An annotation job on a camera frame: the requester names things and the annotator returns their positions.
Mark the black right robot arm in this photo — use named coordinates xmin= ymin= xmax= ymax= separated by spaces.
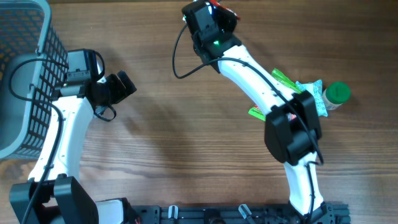
xmin=182 ymin=1 xmax=325 ymax=223

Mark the green snack bag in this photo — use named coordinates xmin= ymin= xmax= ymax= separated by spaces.
xmin=248 ymin=68 xmax=302 ymax=121

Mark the grey plastic basket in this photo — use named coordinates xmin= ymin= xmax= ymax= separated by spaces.
xmin=1 ymin=0 xmax=68 ymax=159

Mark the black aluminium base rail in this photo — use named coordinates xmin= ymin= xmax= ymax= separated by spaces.
xmin=133 ymin=203 xmax=351 ymax=224

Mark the red toothpaste box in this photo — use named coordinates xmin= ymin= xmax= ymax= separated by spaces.
xmin=208 ymin=0 xmax=241 ymax=20

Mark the light blue wipes packet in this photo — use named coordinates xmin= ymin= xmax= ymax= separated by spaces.
xmin=295 ymin=80 xmax=328 ymax=117

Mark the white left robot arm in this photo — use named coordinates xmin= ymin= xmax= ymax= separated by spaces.
xmin=9 ymin=70 xmax=141 ymax=223

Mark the green lid jar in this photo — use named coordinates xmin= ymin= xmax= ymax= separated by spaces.
xmin=322 ymin=82 xmax=351 ymax=110

